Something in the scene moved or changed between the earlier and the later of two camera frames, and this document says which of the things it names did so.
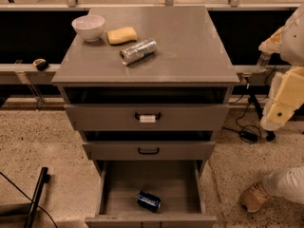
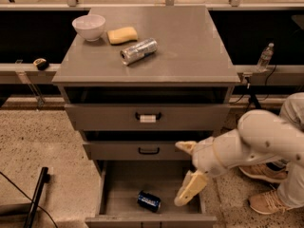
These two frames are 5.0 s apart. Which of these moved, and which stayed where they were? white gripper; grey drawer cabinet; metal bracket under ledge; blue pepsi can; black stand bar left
Moved: white gripper
Stayed: blue pepsi can; black stand bar left; metal bracket under ledge; grey drawer cabinet
